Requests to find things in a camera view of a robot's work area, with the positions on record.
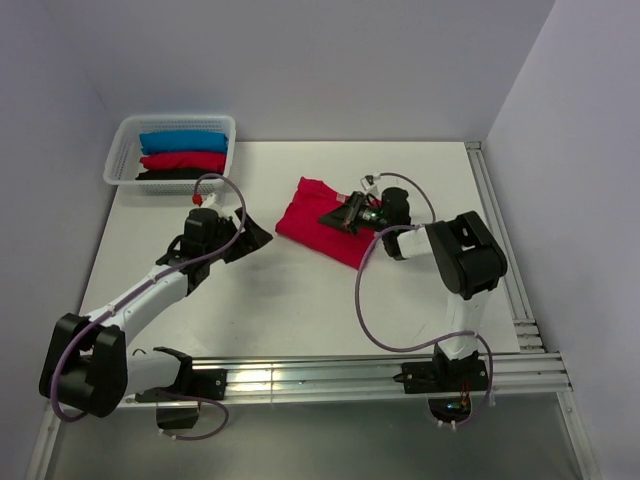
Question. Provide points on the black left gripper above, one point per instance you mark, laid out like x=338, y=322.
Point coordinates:
x=250, y=240

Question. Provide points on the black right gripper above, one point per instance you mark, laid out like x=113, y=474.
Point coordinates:
x=346, y=218

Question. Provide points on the red t shirt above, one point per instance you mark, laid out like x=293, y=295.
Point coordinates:
x=300, y=223
x=210, y=161

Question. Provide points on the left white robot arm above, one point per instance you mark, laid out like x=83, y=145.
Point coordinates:
x=125, y=320

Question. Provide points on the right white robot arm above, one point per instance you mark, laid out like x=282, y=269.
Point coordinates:
x=470, y=263

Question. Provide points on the rolled black t shirt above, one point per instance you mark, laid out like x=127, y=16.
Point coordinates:
x=172, y=174

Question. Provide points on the rolled blue t shirt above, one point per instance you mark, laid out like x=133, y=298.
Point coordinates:
x=183, y=140

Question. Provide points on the rolled red t shirt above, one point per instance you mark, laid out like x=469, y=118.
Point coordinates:
x=210, y=161

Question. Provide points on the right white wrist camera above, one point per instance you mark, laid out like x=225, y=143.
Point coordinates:
x=369, y=185

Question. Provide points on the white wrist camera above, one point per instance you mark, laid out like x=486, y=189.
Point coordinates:
x=369, y=185
x=210, y=201

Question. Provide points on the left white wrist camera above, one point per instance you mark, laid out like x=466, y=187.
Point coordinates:
x=210, y=201

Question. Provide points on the aluminium side rail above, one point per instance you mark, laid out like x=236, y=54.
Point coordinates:
x=526, y=327

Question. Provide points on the aluminium front rail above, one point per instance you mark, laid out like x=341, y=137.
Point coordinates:
x=299, y=380

